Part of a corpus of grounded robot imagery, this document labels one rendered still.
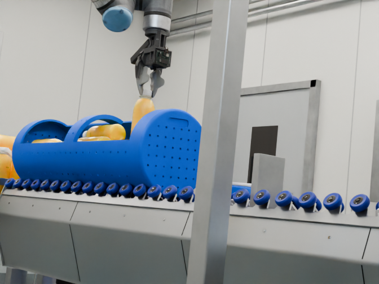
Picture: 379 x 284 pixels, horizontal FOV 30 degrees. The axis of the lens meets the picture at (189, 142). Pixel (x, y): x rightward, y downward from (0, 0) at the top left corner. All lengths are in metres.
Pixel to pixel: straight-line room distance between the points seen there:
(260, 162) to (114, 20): 0.67
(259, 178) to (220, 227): 0.36
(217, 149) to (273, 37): 5.47
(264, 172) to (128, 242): 0.51
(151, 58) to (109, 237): 0.59
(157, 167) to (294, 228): 0.64
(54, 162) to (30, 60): 5.08
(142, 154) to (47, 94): 5.56
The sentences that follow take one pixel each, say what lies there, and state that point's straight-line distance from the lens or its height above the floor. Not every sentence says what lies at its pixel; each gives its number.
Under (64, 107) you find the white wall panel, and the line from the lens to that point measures 7.78.
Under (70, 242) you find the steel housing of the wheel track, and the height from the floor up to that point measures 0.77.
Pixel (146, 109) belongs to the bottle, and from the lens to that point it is 2.28.
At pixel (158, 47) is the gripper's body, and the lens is 2.29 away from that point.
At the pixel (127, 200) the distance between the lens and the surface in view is 2.23.
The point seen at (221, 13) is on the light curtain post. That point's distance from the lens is 1.64.
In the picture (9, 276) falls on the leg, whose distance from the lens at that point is 2.92.
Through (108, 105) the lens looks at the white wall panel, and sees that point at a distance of 8.06.
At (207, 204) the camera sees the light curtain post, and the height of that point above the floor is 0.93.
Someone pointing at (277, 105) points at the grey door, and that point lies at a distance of 6.70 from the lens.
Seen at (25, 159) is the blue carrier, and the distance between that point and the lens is 2.81.
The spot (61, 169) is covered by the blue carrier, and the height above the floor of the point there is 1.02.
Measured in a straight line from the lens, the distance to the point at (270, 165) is 1.93.
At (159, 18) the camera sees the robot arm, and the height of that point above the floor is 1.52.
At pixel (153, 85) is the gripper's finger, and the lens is 2.34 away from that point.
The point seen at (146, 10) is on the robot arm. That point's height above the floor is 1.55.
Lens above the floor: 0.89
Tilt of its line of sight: 6 degrees up
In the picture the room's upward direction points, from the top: 6 degrees clockwise
